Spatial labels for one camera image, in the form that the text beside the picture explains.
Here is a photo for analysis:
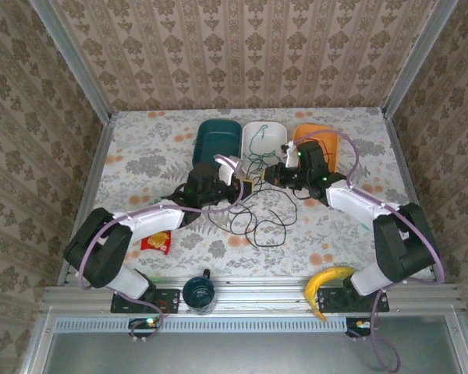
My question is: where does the red cable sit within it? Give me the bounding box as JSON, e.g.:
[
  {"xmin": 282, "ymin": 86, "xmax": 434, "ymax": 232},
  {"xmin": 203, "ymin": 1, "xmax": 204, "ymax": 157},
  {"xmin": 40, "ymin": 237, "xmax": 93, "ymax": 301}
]
[{"xmin": 319, "ymin": 134, "xmax": 339, "ymax": 168}]

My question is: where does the green cable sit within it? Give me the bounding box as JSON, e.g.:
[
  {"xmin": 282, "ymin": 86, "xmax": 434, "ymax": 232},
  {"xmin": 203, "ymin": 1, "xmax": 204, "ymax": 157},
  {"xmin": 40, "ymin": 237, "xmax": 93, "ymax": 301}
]
[{"xmin": 243, "ymin": 123, "xmax": 282, "ymax": 178}]

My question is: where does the black cable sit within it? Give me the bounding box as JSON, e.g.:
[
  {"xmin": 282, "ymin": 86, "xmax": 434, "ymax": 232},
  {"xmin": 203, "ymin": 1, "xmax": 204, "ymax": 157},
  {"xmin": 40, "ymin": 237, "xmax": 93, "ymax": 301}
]
[
  {"xmin": 207, "ymin": 182, "xmax": 266, "ymax": 237},
  {"xmin": 228, "ymin": 171, "xmax": 300, "ymax": 249}
]

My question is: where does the orange plastic bin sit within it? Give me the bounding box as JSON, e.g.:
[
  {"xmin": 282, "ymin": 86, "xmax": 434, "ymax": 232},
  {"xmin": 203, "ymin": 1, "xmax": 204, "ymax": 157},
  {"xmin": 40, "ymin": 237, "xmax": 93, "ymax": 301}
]
[{"xmin": 292, "ymin": 123, "xmax": 342, "ymax": 173}]

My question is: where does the white plastic bin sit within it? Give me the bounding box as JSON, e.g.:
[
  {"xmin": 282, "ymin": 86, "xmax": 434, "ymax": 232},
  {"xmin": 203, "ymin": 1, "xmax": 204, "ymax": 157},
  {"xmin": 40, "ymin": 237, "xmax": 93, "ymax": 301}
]
[{"xmin": 239, "ymin": 121, "xmax": 289, "ymax": 172}]

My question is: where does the teal plastic bin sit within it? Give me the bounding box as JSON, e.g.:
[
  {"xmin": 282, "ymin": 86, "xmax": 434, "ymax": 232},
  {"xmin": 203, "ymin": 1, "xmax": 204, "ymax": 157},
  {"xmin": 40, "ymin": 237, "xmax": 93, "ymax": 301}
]
[{"xmin": 191, "ymin": 118, "xmax": 243, "ymax": 169}]

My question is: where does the floral tablecloth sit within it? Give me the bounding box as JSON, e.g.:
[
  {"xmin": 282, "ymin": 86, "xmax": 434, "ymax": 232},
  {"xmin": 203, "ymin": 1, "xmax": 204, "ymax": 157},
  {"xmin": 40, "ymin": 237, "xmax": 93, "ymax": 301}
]
[{"xmin": 76, "ymin": 107, "xmax": 430, "ymax": 280}]

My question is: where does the red snack packet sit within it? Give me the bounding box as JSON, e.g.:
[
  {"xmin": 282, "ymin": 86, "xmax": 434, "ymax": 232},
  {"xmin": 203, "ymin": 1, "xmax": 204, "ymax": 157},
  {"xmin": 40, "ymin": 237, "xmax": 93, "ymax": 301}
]
[{"xmin": 140, "ymin": 229, "xmax": 172, "ymax": 256}]

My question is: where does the dark blue mug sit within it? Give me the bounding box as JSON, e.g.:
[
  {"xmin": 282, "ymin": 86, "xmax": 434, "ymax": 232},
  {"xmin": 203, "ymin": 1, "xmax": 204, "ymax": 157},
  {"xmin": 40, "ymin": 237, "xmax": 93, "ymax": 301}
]
[{"xmin": 182, "ymin": 268, "xmax": 218, "ymax": 316}]

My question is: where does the yellow banana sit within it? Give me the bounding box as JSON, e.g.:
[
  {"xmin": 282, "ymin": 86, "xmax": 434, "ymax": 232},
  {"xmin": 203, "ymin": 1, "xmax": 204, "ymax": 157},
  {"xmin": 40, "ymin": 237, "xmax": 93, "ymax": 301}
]
[{"xmin": 303, "ymin": 266, "xmax": 355, "ymax": 323}]

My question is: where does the black controller board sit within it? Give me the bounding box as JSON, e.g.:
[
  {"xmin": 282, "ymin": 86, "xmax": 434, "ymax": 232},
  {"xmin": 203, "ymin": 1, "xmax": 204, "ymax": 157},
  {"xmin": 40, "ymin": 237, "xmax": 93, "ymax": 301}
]
[
  {"xmin": 345, "ymin": 317, "xmax": 375, "ymax": 340},
  {"xmin": 127, "ymin": 317, "xmax": 164, "ymax": 344}
]

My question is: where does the grey metal shelf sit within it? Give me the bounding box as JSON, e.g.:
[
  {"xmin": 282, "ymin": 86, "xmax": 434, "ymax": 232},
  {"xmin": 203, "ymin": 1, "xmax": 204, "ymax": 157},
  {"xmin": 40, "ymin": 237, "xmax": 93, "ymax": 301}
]
[{"xmin": 21, "ymin": 330, "xmax": 468, "ymax": 374}]

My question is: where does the aluminium side rail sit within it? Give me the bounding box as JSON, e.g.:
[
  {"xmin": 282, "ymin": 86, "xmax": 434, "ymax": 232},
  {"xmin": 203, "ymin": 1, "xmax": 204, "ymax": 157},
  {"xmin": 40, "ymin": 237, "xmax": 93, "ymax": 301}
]
[
  {"xmin": 381, "ymin": 108, "xmax": 430, "ymax": 238},
  {"xmin": 58, "ymin": 115, "xmax": 116, "ymax": 285}
]

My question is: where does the aluminium table rail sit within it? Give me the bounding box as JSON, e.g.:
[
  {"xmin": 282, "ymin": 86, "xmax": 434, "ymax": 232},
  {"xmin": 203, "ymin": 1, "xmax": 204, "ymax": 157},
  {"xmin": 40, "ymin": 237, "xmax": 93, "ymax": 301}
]
[{"xmin": 42, "ymin": 276, "xmax": 459, "ymax": 312}]

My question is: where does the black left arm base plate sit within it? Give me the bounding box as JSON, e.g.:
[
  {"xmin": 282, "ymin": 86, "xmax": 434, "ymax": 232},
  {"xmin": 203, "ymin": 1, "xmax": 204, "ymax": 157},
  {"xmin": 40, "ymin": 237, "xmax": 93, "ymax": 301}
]
[{"xmin": 111, "ymin": 288, "xmax": 181, "ymax": 315}]

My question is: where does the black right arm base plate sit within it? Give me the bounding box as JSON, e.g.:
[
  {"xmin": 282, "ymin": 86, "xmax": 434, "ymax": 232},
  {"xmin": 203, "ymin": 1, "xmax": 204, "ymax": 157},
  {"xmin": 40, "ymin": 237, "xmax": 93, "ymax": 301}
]
[{"xmin": 315, "ymin": 287, "xmax": 390, "ymax": 315}]

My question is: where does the white slotted cable duct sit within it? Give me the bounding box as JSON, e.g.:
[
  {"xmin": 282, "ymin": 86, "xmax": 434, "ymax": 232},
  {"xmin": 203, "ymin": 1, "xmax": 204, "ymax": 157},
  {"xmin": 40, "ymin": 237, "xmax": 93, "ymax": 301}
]
[{"xmin": 54, "ymin": 316, "xmax": 350, "ymax": 334}]

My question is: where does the aluminium frame post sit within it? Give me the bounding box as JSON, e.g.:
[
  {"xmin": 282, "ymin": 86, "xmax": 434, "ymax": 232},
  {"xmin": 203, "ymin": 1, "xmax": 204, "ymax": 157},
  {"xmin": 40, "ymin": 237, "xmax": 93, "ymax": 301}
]
[
  {"xmin": 381, "ymin": 0, "xmax": 459, "ymax": 118},
  {"xmin": 29, "ymin": 0, "xmax": 114, "ymax": 122}
]

